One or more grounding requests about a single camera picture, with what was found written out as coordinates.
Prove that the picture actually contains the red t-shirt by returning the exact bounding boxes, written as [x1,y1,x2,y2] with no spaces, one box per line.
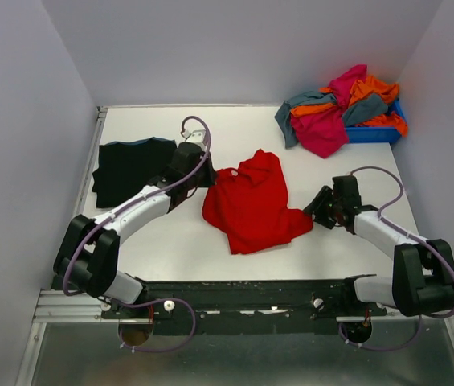
[202,150,313,255]

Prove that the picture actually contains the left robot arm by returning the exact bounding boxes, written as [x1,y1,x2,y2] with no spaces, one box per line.
[53,141,215,318]

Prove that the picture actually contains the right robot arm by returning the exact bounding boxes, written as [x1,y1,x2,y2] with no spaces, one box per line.
[304,174,454,318]

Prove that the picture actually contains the folded black t-shirt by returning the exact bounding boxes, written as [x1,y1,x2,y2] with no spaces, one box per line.
[92,141,177,209]

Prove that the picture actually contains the folded blue t-shirt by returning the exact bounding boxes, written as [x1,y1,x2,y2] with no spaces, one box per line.
[101,137,176,146]

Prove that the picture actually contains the blue plastic bin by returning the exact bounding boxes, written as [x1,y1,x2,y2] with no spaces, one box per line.
[346,99,408,144]

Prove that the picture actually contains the magenta t-shirt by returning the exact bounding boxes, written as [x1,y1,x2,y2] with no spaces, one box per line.
[297,64,367,158]

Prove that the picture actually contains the grey-blue t-shirt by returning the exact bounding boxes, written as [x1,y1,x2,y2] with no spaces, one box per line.
[275,91,388,149]

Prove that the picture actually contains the orange t-shirt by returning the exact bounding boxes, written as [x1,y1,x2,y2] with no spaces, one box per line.
[290,74,409,138]

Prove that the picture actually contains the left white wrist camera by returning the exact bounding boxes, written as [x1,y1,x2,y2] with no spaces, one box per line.
[181,129,208,149]

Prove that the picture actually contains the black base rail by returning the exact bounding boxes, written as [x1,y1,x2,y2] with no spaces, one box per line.
[101,278,393,335]

